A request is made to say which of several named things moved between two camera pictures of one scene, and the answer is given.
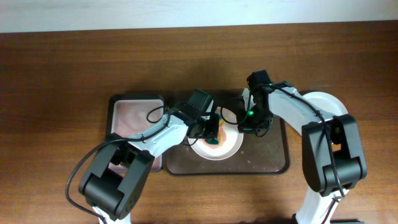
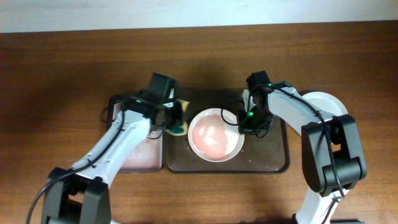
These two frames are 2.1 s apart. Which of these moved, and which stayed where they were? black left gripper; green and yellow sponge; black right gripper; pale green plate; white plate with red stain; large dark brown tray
Moved: green and yellow sponge; black left gripper
Stayed: pale green plate; white plate with red stain; large dark brown tray; black right gripper
